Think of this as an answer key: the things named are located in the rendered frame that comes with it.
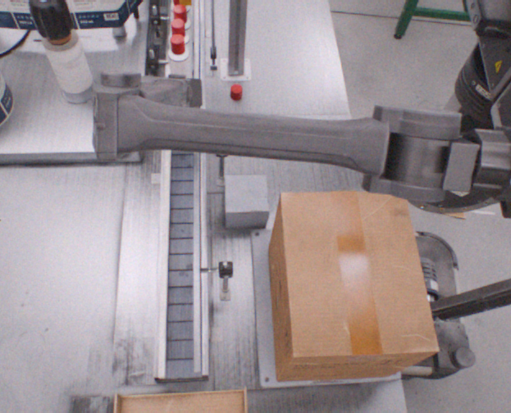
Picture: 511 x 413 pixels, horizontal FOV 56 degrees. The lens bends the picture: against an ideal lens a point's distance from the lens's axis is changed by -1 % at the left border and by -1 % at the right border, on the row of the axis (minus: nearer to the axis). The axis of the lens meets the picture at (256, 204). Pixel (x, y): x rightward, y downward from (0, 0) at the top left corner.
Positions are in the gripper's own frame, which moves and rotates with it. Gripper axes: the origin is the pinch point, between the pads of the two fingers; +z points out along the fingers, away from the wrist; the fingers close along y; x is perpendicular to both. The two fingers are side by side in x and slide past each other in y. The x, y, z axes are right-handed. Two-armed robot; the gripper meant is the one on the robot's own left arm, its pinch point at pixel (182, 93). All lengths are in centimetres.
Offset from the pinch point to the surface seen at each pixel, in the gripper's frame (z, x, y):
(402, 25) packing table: 140, -40, -114
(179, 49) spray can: -9.0, -9.9, -0.1
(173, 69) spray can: -4.7, -5.8, 1.7
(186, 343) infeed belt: -35, 51, 0
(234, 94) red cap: 10.2, 0.1, -14.0
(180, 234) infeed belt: -19.4, 32.1, 0.8
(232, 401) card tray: -39, 63, -9
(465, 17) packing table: 131, -43, -145
